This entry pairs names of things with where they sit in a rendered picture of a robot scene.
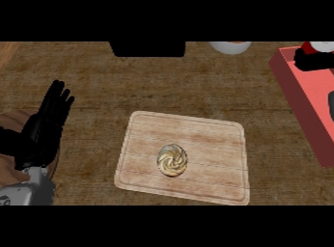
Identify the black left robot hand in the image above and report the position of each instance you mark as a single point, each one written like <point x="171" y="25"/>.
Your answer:
<point x="40" y="135"/>

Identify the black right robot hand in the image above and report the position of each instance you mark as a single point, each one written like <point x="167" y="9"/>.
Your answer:
<point x="316" y="61"/>

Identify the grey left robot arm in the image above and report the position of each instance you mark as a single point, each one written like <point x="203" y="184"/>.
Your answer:
<point x="23" y="193"/>

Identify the red can with white top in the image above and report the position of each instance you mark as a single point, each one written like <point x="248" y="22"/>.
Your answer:
<point x="310" y="47"/>

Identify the red open box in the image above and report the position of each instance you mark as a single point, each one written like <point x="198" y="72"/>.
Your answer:
<point x="311" y="93"/>

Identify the can with beige swirl end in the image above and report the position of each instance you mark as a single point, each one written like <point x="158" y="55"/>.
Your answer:
<point x="171" y="160"/>

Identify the pale wooden cutting board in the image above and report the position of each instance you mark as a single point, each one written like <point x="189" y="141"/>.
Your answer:
<point x="206" y="144"/>

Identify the brown wooden bowl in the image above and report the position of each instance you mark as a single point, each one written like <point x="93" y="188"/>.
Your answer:
<point x="1" y="175"/>

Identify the white round container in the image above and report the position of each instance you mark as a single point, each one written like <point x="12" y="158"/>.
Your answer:
<point x="229" y="47"/>

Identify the black appliance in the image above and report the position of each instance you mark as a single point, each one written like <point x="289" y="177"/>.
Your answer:
<point x="147" y="49"/>

